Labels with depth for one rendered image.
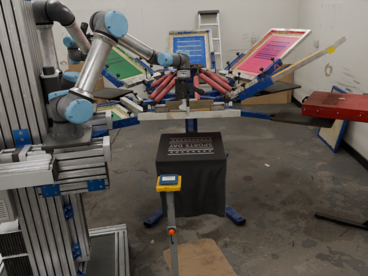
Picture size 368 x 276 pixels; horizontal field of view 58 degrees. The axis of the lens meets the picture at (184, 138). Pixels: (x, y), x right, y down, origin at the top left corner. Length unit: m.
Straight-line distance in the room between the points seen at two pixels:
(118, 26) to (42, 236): 1.31
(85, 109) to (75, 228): 0.95
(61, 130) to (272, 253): 1.90
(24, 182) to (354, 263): 2.34
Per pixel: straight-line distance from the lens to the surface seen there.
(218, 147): 2.23
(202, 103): 2.47
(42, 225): 2.17
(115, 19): 1.57
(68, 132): 1.67
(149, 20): 6.54
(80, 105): 1.51
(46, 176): 1.65
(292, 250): 2.91
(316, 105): 2.68
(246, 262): 2.74
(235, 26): 6.56
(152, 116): 1.90
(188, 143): 2.30
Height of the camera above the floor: 1.83
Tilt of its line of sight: 21 degrees down
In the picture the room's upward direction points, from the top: 3 degrees counter-clockwise
